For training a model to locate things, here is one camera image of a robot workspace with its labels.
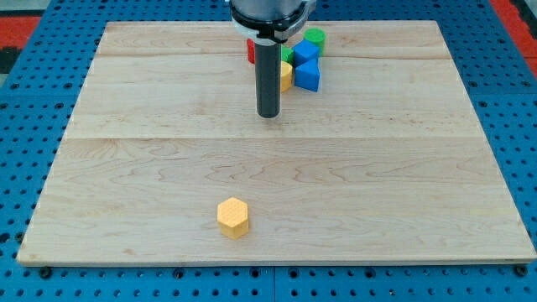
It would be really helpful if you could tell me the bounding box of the green cylinder block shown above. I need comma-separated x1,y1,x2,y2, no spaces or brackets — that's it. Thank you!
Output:
304,28,326,57

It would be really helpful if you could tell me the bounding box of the red block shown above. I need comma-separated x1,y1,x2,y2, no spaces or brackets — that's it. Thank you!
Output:
247,39,255,64

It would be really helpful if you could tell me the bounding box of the wooden board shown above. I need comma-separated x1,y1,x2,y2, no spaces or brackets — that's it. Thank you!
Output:
17,21,536,267

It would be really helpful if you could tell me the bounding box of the yellow hexagon block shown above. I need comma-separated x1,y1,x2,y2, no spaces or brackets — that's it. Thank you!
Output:
216,197,249,239

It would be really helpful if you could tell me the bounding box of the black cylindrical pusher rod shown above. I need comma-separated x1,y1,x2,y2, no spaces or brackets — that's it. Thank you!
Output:
254,44,281,118

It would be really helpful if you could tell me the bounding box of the blue cube block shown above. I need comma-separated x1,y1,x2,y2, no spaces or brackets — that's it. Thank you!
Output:
292,39,320,67

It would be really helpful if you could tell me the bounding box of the blue triangular block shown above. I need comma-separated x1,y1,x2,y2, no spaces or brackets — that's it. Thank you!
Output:
295,59,321,92

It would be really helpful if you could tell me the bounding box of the yellow round block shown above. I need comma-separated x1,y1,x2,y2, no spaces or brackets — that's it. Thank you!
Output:
280,60,294,92

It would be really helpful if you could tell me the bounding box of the green block behind rod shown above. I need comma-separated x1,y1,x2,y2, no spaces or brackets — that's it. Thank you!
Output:
280,45,295,65

